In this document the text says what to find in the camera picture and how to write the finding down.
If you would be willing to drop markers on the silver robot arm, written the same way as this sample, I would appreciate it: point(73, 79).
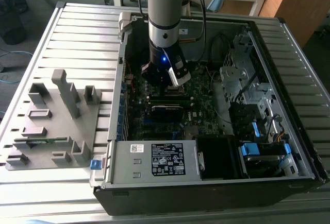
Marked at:
point(162, 15)

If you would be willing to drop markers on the CPU socket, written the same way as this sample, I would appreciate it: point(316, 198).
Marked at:
point(178, 93)

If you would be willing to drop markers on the white case label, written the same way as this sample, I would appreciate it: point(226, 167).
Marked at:
point(183, 31)

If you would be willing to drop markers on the black graphics card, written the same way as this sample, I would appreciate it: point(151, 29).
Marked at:
point(167, 114)

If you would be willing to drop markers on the green motherboard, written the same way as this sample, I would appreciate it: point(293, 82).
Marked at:
point(203, 100)

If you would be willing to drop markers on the beige case latch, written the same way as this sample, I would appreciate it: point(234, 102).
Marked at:
point(124, 20)

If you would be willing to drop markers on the metal drive cage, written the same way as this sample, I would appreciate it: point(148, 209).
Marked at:
point(230, 73)

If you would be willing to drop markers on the silver chipset heat sink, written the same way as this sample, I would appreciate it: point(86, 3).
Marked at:
point(192, 132)

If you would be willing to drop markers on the grey power supply unit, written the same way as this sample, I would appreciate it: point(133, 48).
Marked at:
point(123, 162)

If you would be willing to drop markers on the blue drive latch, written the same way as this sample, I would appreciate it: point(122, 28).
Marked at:
point(255, 128)

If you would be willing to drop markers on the grey parts rack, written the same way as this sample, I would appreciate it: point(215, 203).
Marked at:
point(64, 131)

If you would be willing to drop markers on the blue case latch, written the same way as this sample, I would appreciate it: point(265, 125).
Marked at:
point(95, 164)

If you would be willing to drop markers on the blue disk carrier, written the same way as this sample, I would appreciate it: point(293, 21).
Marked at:
point(248, 149)

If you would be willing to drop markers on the black PC case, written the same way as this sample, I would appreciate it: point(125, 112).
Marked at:
point(206, 198)

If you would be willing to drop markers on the black hard disk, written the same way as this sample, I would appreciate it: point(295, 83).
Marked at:
point(263, 168)

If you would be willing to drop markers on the black waste bin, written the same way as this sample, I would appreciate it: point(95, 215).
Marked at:
point(14, 32)

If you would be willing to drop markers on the wooden cabinet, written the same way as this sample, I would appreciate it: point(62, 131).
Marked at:
point(296, 2)

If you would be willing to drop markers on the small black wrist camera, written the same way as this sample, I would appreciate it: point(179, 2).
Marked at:
point(147, 70)

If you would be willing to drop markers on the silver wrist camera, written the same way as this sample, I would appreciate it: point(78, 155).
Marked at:
point(181, 79)

